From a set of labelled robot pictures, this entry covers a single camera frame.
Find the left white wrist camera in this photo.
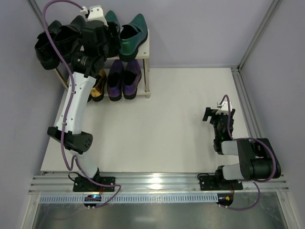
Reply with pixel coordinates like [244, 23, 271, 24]
[80, 5, 108, 26]

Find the black loafer shoe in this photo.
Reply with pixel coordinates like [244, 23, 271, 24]
[53, 15, 86, 63]
[34, 20, 61, 70]

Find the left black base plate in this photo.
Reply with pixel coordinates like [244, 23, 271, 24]
[72, 176, 115, 192]

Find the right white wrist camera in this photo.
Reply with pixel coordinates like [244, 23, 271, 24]
[216, 101, 231, 115]

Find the aluminium mounting rail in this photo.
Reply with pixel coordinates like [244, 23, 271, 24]
[28, 172, 289, 194]

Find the white two-tier shoe shelf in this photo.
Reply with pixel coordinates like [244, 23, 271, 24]
[53, 29, 152, 101]

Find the right aluminium frame post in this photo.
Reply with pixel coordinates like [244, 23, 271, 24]
[237, 0, 283, 71]

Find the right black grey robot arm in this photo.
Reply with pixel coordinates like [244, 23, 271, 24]
[197, 107, 282, 190]

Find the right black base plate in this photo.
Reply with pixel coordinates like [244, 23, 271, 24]
[197, 173, 243, 191]

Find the purple loafer shoe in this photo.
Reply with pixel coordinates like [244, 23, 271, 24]
[122, 60, 142, 100]
[107, 60, 124, 102]

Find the grey slotted cable duct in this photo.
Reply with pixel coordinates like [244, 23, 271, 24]
[39, 193, 218, 205]

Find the gold loafer shoe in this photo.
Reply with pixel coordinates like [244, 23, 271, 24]
[91, 69, 107, 102]

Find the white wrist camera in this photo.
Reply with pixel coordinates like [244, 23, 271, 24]
[80, 5, 108, 26]
[216, 101, 231, 115]

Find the green loafer shoe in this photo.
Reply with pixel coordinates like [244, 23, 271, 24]
[119, 13, 148, 62]
[104, 10, 121, 58]

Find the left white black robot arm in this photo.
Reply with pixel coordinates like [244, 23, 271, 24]
[47, 20, 120, 186]

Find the left aluminium frame post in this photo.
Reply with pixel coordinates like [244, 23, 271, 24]
[27, 0, 43, 27]

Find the right aluminium side rail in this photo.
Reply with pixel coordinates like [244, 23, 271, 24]
[231, 67, 262, 138]

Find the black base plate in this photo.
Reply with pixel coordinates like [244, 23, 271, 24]
[72, 176, 115, 192]
[197, 173, 243, 191]

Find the aluminium frame post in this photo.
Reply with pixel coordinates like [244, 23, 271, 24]
[27, 0, 43, 27]
[237, 0, 283, 71]

